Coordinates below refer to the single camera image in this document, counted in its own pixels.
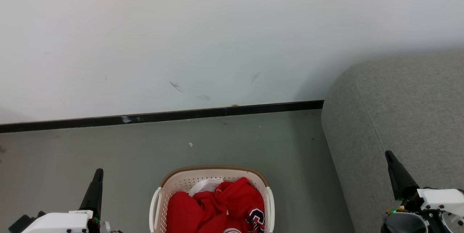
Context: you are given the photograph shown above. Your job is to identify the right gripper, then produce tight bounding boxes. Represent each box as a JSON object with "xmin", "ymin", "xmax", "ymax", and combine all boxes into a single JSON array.
[{"xmin": 381, "ymin": 150, "xmax": 464, "ymax": 233}]

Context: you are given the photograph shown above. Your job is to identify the red fleece garment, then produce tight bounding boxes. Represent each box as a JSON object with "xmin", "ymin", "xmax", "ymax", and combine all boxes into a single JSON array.
[{"xmin": 166, "ymin": 189, "xmax": 232, "ymax": 233}]

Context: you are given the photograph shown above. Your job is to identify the red printed jersey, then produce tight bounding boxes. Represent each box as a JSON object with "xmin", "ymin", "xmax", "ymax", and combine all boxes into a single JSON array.
[{"xmin": 217, "ymin": 177, "xmax": 265, "ymax": 233}]

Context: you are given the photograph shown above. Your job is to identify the cream perforated plastic laundry basket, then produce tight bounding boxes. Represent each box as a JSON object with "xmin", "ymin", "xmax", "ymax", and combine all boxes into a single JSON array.
[{"xmin": 149, "ymin": 166, "xmax": 275, "ymax": 233}]

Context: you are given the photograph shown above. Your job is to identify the white garment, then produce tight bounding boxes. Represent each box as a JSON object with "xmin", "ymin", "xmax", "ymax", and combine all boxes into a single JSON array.
[{"xmin": 188, "ymin": 179, "xmax": 224, "ymax": 197}]

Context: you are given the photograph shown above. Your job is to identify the black wall baseboard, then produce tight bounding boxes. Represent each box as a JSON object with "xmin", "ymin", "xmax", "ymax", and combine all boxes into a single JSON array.
[{"xmin": 0, "ymin": 100, "xmax": 324, "ymax": 134}]

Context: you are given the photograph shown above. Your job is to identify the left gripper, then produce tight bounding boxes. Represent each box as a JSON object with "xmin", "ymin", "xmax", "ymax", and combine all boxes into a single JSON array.
[{"xmin": 80, "ymin": 168, "xmax": 123, "ymax": 233}]

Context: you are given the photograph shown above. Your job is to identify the grey fabric sofa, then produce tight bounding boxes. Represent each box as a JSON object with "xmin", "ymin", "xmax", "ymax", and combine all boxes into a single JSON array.
[{"xmin": 321, "ymin": 51, "xmax": 464, "ymax": 233}]

